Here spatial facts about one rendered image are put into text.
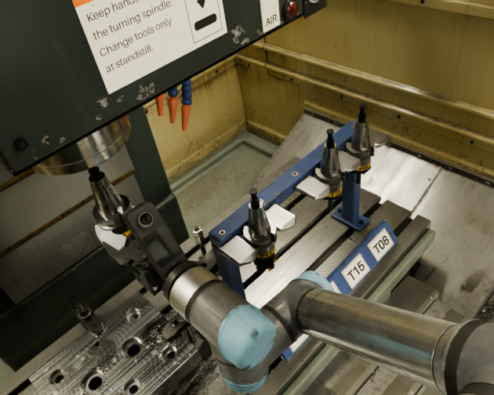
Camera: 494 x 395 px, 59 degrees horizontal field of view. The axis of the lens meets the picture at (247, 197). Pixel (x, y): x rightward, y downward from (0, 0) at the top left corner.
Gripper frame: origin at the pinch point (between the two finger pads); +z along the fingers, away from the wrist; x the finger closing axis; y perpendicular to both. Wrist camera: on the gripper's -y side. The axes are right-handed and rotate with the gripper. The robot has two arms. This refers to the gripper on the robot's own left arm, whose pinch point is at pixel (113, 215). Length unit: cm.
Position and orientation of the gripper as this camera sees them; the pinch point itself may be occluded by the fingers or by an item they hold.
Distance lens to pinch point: 79.9
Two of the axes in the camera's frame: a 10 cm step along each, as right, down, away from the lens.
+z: -7.0, -4.2, 5.8
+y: 1.2, 7.2, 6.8
